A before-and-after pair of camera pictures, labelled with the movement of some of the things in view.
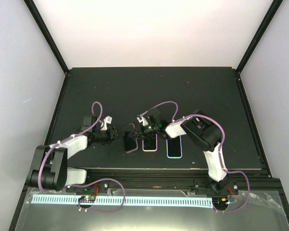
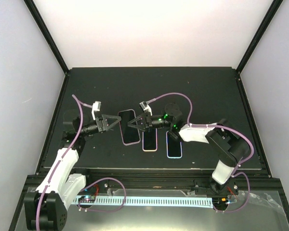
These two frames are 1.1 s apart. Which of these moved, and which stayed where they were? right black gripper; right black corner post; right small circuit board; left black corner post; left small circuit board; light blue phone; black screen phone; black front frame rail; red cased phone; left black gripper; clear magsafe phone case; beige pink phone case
Moved: right black gripper; red cased phone; left black gripper; clear magsafe phone case
Stayed: right small circuit board; light blue phone; black front frame rail; beige pink phone case; left black corner post; left small circuit board; right black corner post; black screen phone
